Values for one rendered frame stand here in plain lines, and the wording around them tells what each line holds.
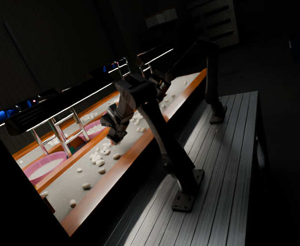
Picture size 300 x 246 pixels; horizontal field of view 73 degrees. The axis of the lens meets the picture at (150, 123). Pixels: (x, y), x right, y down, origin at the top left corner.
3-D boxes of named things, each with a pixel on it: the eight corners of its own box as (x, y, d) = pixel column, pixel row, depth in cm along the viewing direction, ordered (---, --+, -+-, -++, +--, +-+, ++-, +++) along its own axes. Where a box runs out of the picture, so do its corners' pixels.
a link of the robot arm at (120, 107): (110, 116, 93) (115, 74, 66) (127, 108, 97) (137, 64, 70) (126, 138, 90) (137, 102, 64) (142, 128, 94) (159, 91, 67)
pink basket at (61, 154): (76, 158, 132) (69, 146, 129) (70, 181, 108) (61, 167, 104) (36, 174, 130) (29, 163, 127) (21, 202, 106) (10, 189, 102)
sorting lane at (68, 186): (203, 73, 202) (202, 71, 201) (52, 241, 67) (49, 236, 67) (175, 79, 218) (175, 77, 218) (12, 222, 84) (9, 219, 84)
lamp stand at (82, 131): (116, 150, 123) (83, 80, 106) (94, 172, 108) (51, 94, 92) (95, 150, 133) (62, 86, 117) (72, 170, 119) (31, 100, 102)
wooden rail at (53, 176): (177, 85, 221) (174, 75, 217) (21, 233, 87) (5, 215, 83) (172, 86, 224) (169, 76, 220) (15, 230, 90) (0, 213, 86)
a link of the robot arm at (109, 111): (103, 116, 102) (102, 102, 91) (117, 109, 105) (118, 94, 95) (116, 133, 98) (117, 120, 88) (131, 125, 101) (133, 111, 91)
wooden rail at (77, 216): (218, 84, 200) (213, 66, 193) (94, 279, 66) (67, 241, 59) (205, 87, 206) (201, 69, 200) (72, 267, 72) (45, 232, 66)
